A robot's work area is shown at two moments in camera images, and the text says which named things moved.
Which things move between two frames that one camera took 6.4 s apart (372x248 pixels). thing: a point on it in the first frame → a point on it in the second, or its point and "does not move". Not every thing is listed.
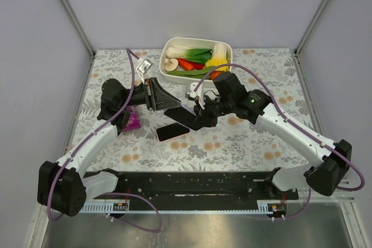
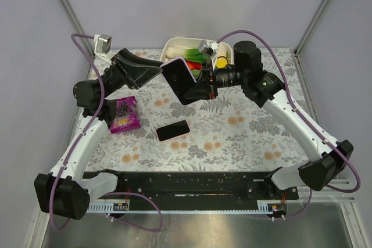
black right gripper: (204, 111) → (211, 79)
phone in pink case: (171, 131) does not move
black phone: (184, 117) → (180, 78)
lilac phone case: (189, 108) → (179, 58)
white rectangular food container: (204, 43) does not move
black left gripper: (151, 94) → (124, 68)
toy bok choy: (200, 56) does not move
